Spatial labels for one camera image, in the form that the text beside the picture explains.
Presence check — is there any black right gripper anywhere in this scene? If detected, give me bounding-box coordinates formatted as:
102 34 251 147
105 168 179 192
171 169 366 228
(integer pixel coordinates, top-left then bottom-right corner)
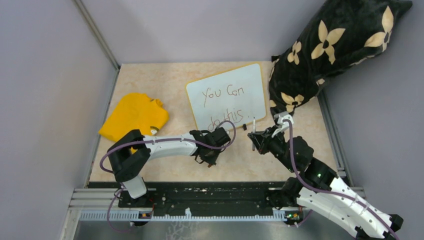
248 124 297 173

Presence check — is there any white marker pen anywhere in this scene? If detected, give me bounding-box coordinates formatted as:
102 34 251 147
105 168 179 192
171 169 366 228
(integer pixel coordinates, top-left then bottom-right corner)
251 117 256 151

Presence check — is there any yellow framed whiteboard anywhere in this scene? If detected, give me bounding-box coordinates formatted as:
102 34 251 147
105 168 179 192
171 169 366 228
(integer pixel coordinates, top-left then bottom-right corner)
185 62 267 131

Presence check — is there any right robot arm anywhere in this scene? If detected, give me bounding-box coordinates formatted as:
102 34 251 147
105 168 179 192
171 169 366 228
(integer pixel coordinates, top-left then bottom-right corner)
247 127 404 240

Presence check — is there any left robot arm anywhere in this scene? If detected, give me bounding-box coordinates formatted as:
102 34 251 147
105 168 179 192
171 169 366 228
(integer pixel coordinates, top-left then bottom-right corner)
105 127 232 207

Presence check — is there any yellow cloth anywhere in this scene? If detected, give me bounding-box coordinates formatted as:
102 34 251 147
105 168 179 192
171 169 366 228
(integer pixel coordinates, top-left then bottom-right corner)
98 92 170 142

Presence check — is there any black floral pillow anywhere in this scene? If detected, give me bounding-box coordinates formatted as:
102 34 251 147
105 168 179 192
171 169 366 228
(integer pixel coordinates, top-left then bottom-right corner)
268 0 413 115

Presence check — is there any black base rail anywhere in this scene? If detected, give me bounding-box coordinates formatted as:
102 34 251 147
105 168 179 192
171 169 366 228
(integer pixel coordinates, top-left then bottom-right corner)
71 180 365 226

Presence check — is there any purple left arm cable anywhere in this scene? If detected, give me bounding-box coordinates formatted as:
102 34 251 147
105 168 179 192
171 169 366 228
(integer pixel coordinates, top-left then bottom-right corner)
99 119 237 233

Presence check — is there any aluminium corner post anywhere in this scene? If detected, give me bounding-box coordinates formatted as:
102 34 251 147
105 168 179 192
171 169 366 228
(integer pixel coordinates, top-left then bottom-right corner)
72 0 121 71

